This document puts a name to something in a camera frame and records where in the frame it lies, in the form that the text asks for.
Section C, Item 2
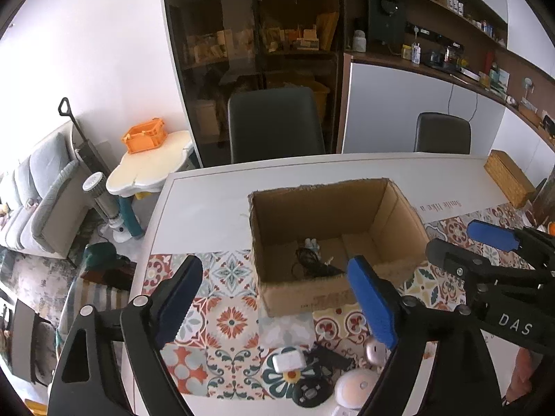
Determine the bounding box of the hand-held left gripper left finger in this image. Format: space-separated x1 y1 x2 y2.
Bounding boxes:
47 255 204 416

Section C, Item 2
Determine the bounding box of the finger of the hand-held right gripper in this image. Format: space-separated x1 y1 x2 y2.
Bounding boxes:
426 238 555 296
467 220 555 269

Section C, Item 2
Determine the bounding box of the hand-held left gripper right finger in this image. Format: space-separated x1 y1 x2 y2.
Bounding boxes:
346 255 506 416

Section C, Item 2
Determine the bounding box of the brown cardboard box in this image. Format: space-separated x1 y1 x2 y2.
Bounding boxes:
248 177 431 318

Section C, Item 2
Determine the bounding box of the white charger block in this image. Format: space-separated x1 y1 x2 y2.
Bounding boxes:
272 352 304 373

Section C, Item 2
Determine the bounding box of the pink round gadget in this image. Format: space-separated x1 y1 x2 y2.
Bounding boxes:
363 337 390 365

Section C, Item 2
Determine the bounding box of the patterned table mat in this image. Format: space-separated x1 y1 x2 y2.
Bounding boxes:
130 155 555 416

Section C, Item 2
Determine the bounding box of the woven storage box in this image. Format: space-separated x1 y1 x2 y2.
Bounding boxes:
483 149 536 209

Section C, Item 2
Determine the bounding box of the white round device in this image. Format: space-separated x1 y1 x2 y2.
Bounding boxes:
333 370 379 416

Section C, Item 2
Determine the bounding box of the striped rug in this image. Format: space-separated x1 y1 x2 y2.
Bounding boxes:
56 277 131 335

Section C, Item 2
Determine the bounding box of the green bag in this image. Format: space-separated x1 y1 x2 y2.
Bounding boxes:
82 243 119 269

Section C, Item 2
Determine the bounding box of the black round gadget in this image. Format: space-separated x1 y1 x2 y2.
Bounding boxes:
291 382 332 408

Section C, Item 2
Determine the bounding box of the narrow dark dining chair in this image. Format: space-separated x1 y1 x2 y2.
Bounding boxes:
414 113 472 154

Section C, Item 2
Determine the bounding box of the white tower heater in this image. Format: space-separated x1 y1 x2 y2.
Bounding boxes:
82 172 131 243

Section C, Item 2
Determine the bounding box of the white side table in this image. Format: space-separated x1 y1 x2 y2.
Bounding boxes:
106 130 196 241

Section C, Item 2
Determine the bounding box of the grey sofa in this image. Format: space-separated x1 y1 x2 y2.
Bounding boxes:
0 121 94 257

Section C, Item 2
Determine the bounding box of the orange plastic crate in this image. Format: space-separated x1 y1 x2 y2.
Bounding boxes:
120 118 168 154

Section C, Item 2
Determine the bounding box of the upright vacuum cleaner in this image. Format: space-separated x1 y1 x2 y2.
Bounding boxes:
58 97 111 175

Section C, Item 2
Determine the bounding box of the wide dark dining chair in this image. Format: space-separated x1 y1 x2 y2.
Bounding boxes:
228 87 327 165

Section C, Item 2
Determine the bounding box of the yellow plastic bin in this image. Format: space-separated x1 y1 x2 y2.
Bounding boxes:
304 80 331 119

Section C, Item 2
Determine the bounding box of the dark green appliance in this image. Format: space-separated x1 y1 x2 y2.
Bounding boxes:
368 0 407 46

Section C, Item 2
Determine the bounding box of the dark glass cabinet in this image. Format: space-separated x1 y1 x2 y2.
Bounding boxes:
160 0 348 169

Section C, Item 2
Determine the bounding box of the black cable bundle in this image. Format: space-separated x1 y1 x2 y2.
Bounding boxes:
295 247 348 279

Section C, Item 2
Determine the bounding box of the wooden wall shelf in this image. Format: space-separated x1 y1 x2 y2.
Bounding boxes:
344 0 555 150

